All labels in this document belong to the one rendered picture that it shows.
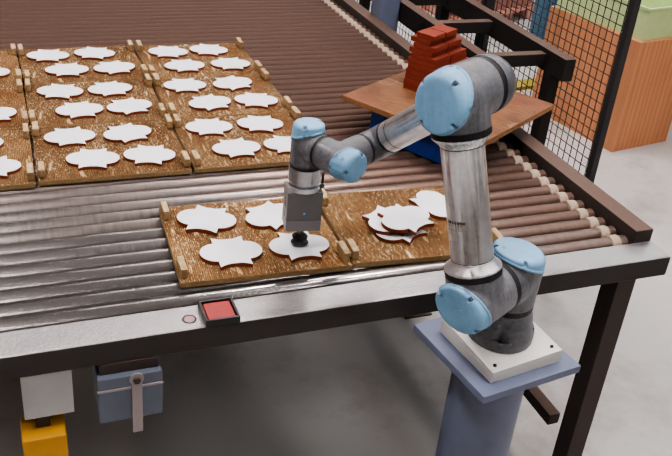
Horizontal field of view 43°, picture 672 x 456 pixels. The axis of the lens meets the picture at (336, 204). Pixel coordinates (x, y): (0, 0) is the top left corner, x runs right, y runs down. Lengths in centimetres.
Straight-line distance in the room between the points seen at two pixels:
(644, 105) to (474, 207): 384
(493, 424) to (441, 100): 81
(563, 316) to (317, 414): 123
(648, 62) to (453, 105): 380
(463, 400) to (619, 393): 148
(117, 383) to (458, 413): 76
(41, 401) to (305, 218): 70
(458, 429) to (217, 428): 111
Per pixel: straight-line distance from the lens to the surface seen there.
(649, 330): 381
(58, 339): 185
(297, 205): 200
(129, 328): 186
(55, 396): 192
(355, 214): 227
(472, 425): 203
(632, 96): 532
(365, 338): 337
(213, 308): 189
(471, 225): 166
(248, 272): 200
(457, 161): 162
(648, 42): 523
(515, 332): 189
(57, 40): 353
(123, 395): 191
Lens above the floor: 204
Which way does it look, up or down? 29 degrees down
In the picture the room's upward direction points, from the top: 6 degrees clockwise
